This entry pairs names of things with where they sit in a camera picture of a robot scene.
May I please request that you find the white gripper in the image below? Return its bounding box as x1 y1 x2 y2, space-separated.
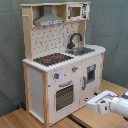
86 90 117 114

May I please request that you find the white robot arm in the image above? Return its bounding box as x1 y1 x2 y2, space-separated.
86 90 128 118

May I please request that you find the wooden toy kitchen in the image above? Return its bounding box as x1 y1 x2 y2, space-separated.
22 2 105 128

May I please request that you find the toy oven door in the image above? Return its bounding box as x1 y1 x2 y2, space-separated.
55 80 74 111

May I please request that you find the right stove knob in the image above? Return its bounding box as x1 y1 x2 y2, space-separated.
72 66 78 72

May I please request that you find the stove knob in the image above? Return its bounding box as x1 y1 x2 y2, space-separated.
72 66 78 72
54 73 60 79

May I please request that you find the left stove knob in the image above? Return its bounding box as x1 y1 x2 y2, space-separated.
54 73 60 79

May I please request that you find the grey toy sink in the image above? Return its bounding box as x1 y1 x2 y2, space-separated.
65 47 95 55

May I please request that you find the black toy faucet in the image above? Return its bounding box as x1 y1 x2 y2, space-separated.
67 33 82 49

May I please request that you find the black toy stovetop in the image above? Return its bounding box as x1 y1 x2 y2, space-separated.
34 53 70 66

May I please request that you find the grey backdrop curtain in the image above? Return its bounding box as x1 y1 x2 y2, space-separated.
0 0 128 117

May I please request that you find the toy microwave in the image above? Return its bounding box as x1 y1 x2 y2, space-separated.
67 4 89 21

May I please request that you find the grey range hood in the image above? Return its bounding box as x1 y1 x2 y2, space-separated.
34 5 64 27

